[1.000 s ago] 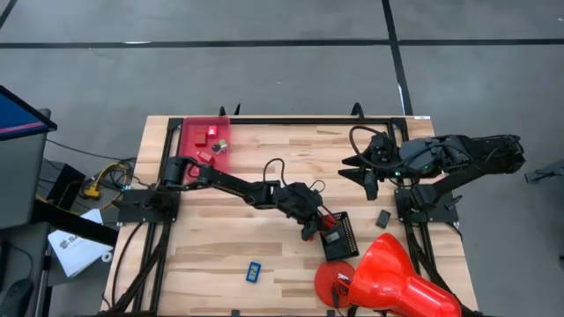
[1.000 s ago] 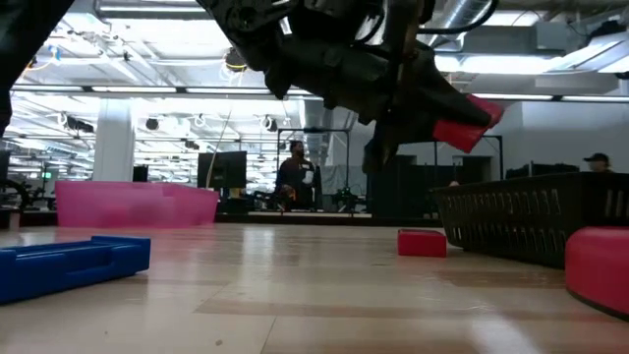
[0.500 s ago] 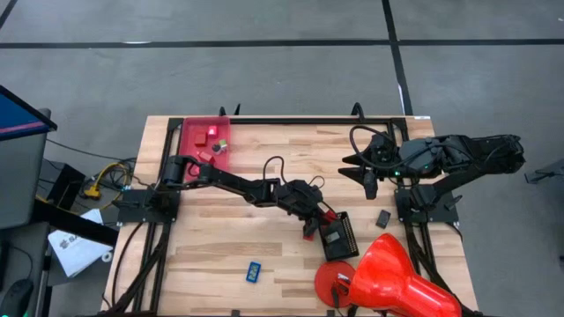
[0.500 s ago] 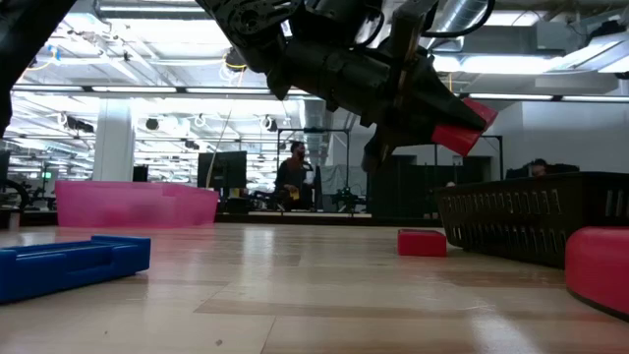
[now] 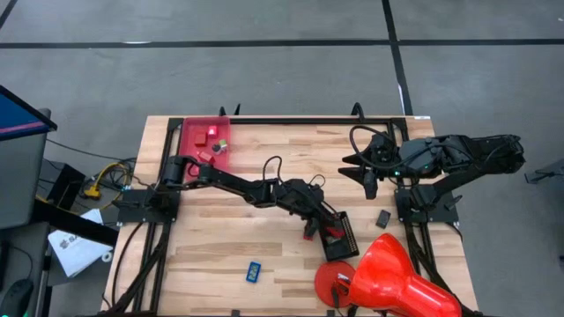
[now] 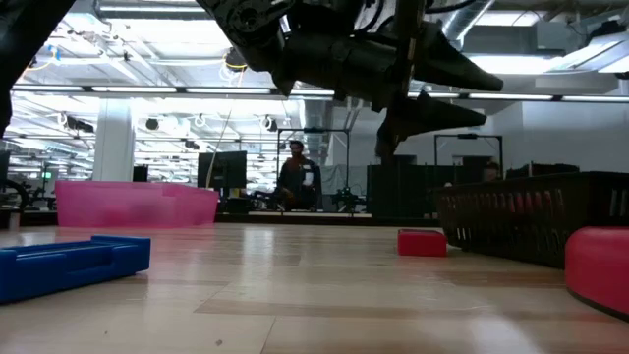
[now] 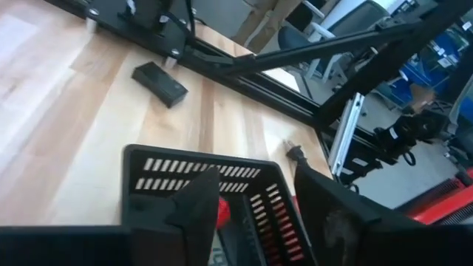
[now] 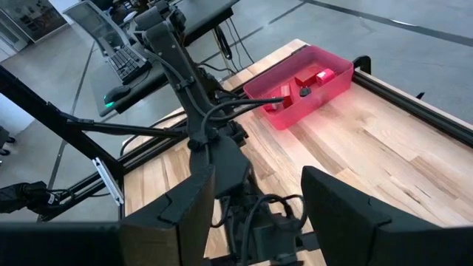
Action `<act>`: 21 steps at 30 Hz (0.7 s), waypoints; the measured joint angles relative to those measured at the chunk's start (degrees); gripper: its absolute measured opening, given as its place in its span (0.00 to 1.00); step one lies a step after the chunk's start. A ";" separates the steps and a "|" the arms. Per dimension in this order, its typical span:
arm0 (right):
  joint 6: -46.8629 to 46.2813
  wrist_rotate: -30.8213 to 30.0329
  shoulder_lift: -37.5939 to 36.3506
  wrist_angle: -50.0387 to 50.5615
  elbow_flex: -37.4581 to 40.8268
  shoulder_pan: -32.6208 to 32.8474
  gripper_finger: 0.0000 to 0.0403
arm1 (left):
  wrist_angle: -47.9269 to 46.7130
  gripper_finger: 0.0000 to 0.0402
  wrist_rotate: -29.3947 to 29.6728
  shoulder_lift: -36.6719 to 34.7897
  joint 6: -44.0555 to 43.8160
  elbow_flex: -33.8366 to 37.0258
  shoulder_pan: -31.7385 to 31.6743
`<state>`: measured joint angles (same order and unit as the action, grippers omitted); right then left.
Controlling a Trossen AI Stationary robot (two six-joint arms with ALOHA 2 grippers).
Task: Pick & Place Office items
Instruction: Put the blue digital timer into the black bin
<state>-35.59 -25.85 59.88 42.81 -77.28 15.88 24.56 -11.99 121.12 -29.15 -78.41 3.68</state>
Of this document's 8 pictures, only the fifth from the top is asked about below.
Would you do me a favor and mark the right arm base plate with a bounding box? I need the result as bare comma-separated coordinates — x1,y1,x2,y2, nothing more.
394,188,460,224

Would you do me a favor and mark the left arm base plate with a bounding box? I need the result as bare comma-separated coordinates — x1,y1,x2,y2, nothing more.
116,188,182,224

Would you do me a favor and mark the computer monitor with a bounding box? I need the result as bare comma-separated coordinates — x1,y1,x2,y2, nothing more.
0,85,59,231

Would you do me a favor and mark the small blue rectangular box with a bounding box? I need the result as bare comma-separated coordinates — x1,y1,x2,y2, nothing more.
245,261,263,284

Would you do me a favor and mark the yellow cable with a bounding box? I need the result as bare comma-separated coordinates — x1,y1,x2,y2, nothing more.
80,161,136,209

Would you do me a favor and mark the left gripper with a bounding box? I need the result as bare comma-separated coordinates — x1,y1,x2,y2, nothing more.
281,178,348,241

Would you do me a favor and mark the black computer mouse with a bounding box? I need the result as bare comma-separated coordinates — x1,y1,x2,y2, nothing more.
0,278,34,317

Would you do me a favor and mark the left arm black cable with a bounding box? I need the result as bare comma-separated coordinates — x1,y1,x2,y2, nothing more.
262,154,328,189

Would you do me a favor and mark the pink translucent plastic bin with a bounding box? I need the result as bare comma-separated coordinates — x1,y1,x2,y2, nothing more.
178,115,232,181

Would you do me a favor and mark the white paper sheet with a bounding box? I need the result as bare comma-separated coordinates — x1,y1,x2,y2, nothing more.
47,208,115,279

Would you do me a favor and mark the black mesh basket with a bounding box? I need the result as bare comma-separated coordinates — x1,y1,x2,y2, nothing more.
319,210,360,262

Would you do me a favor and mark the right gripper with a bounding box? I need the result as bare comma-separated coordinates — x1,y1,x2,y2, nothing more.
338,133,405,201

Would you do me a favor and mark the black stand leg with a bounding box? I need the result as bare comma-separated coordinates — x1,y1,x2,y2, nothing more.
523,158,564,186

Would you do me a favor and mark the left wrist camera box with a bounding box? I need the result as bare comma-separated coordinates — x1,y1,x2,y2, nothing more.
288,178,319,200

